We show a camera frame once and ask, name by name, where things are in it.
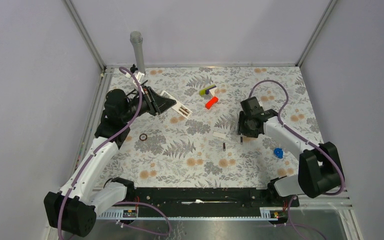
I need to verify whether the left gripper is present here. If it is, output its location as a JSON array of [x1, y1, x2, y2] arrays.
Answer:
[[121, 85, 176, 123]]

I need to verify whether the white remote control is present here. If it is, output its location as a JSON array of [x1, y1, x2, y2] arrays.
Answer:
[[161, 90, 193, 119]]

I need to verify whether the white battery cover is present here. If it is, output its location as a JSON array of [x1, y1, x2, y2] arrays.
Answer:
[[213, 131, 227, 139]]

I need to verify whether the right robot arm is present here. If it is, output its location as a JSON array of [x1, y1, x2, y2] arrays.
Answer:
[[237, 97, 345, 206]]

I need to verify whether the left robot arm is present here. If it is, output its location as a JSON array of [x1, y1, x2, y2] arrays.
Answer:
[[44, 86, 177, 237]]

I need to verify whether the blue plastic piece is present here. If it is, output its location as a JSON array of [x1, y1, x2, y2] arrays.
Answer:
[[273, 148, 284, 159]]

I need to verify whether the red orange block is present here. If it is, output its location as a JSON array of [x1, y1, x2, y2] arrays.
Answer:
[[205, 96, 219, 110]]

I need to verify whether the floral patterned mat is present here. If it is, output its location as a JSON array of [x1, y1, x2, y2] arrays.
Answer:
[[96, 67, 323, 188]]

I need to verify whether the grey microphone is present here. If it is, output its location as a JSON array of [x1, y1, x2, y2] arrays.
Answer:
[[130, 31, 146, 74]]

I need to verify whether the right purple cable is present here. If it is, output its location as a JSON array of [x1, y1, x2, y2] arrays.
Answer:
[[247, 79, 346, 240]]

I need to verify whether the purple cable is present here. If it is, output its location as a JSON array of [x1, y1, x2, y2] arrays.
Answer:
[[56, 66, 173, 239], [247, 79, 346, 240]]

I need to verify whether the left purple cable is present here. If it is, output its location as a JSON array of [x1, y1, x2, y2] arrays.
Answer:
[[56, 66, 173, 239]]

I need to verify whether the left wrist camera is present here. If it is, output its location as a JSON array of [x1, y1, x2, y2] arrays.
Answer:
[[135, 71, 145, 84]]

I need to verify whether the white slotted cable duct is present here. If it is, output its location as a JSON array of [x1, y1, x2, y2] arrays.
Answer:
[[97, 205, 288, 221]]

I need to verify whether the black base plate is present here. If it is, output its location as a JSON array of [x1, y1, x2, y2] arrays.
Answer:
[[115, 187, 300, 214]]

